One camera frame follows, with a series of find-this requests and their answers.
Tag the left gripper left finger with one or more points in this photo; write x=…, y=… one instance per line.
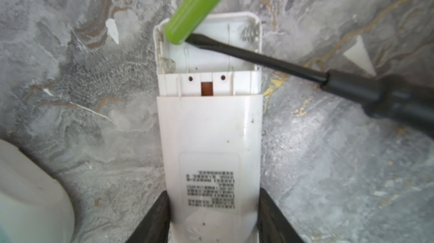
x=155, y=226

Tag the white round alarm clock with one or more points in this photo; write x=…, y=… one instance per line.
x=35, y=208

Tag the green AAA battery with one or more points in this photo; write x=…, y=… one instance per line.
x=187, y=17

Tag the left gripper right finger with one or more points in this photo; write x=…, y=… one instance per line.
x=272, y=225

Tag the white remote with yellow sticker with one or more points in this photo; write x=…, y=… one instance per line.
x=210, y=109

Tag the red handled screwdriver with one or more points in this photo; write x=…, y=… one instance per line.
x=390, y=97

